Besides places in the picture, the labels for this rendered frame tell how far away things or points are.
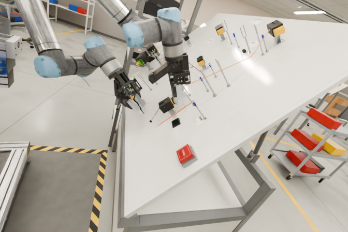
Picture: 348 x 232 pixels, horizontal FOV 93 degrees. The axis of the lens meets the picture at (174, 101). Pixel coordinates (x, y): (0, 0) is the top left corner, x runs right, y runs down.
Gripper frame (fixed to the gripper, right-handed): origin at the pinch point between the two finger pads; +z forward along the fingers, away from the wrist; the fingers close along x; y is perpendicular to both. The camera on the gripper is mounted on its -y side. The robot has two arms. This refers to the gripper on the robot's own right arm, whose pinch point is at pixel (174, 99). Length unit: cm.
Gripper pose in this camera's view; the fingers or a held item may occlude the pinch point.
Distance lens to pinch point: 73.1
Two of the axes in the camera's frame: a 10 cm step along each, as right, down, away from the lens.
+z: 1.1, 8.1, 5.7
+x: -1.5, -5.5, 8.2
